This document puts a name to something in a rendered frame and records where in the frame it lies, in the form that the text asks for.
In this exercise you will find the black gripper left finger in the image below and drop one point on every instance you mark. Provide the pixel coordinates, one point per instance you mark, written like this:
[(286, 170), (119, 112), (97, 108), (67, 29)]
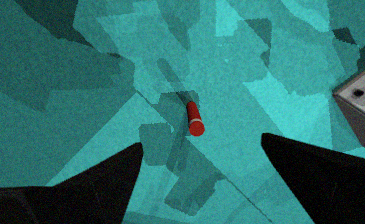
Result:
[(97, 195)]

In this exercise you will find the red peg with white band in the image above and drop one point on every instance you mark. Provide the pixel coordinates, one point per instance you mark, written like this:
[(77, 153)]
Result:
[(196, 126)]

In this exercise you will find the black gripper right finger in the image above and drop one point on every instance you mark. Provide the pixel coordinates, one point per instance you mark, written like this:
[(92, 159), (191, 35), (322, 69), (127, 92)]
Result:
[(330, 185)]

